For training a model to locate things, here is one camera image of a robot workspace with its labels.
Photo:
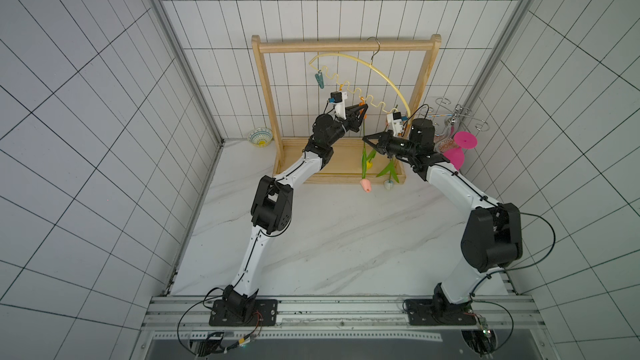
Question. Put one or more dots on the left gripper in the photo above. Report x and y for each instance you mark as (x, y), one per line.
(357, 124)

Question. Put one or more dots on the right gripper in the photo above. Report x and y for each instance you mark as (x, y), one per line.
(382, 142)

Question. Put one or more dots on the white tulip flower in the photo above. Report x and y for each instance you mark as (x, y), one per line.
(390, 174)

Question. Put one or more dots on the pink tulip flower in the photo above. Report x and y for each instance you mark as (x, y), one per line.
(364, 182)

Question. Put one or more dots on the yellow wavy clothes hanger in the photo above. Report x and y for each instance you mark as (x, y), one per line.
(334, 49)

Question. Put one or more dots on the yellow tulip flower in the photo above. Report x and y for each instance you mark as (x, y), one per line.
(369, 159)

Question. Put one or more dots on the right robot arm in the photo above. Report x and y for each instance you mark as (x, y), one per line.
(492, 238)

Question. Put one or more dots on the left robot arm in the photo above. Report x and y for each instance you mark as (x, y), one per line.
(272, 207)

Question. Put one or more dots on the teal clothespin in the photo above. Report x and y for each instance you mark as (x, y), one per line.
(320, 79)

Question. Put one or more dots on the red patterned cup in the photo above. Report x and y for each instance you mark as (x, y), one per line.
(445, 144)

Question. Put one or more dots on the patterned small bowl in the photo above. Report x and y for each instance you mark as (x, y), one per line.
(260, 137)

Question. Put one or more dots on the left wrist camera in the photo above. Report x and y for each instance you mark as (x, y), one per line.
(338, 100)

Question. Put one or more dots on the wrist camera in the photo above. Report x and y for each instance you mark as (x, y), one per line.
(338, 100)
(397, 126)

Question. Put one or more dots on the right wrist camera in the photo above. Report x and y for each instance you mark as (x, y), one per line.
(397, 126)

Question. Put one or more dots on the silver wire glass rack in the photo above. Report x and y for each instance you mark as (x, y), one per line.
(452, 119)

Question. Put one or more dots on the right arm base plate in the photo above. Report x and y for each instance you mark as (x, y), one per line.
(437, 310)

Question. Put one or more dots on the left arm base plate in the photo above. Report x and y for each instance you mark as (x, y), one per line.
(240, 310)

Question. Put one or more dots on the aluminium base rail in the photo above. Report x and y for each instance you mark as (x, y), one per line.
(344, 327)

